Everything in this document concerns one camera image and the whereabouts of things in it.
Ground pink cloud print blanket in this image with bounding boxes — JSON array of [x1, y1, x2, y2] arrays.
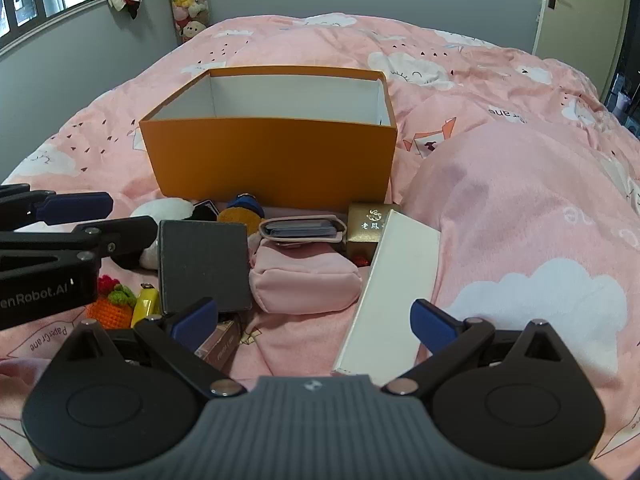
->
[[0, 12, 640, 480]]

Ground pink zip pouch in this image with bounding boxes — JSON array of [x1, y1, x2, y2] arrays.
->
[[248, 237, 362, 316]]

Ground small black box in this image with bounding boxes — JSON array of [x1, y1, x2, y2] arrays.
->
[[192, 199, 221, 222]]

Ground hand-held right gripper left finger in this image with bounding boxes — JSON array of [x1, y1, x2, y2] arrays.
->
[[52, 297, 246, 400]]

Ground grey door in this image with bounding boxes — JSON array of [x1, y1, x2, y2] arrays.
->
[[532, 0, 633, 59]]

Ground orange cardboard box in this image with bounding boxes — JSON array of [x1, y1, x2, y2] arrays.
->
[[138, 65, 398, 211]]

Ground long white box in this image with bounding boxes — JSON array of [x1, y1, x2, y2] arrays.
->
[[331, 209, 442, 386]]

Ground gold gift box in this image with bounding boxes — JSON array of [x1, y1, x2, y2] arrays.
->
[[346, 202, 403, 261]]

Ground blue and orange plush doll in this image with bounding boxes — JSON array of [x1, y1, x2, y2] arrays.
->
[[217, 192, 265, 238]]

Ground pink card holder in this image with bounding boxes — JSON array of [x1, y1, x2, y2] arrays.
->
[[258, 216, 348, 247]]

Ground dark furniture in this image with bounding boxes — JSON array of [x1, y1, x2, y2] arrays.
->
[[604, 0, 640, 141]]

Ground small yellow object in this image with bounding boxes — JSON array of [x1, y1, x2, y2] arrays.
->
[[131, 284, 162, 330]]

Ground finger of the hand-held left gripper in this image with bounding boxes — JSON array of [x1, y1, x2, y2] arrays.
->
[[0, 184, 115, 227], [0, 216, 159, 270]]

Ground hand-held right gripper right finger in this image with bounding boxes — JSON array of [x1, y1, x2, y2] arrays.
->
[[382, 299, 576, 397]]

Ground orange crochet toy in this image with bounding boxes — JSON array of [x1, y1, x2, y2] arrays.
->
[[85, 275, 138, 330]]

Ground white plush toy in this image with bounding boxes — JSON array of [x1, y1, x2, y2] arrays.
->
[[112, 197, 197, 270]]

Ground dark grey square box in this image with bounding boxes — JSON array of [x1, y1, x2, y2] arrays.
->
[[157, 219, 253, 313]]

